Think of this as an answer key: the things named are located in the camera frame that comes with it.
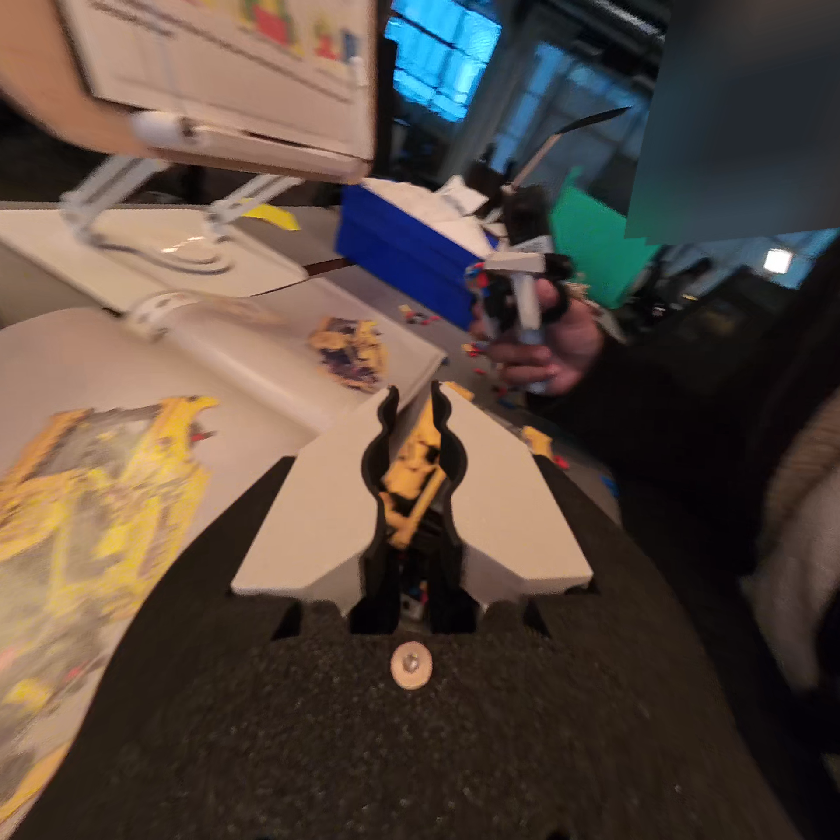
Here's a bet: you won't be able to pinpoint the green plastic board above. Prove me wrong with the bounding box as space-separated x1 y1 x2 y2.
546 166 658 311

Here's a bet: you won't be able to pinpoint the wooden document stand with sheet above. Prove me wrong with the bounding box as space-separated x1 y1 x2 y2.
0 0 381 185

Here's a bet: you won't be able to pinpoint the yellow toy car model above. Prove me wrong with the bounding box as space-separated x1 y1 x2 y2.
379 379 560 619

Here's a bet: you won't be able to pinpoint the pile of small coloured pins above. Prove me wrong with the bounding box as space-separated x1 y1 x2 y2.
396 301 622 501

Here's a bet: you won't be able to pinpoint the blue plastic bin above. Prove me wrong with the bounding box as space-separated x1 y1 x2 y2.
334 182 508 333

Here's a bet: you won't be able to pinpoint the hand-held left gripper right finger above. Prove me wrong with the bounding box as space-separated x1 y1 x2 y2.
431 381 595 614

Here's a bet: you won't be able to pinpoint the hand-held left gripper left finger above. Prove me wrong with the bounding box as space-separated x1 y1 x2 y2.
231 386 400 618

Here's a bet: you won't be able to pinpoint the large paned window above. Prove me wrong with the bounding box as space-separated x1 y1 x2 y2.
383 0 504 123

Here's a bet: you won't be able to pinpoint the yellow paper slip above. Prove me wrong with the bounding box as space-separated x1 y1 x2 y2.
239 199 302 232

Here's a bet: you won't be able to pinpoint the tall paned window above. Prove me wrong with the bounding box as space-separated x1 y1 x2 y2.
491 38 658 179

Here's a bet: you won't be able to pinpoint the wooden metal jointed arm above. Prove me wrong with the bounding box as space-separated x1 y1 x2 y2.
511 104 635 189

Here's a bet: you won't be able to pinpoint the crumpled white printed bags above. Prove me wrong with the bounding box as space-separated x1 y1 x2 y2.
369 172 508 252

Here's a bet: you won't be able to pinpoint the open instruction booklet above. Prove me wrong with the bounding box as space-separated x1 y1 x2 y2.
0 287 448 824

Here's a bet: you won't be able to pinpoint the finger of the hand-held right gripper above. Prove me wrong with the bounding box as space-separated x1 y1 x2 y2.
467 251 547 278

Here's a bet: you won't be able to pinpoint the person's right hand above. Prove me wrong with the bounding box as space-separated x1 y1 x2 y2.
472 289 606 396

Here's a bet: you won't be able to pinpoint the white printed instruction sheet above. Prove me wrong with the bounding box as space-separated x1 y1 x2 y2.
58 0 377 162

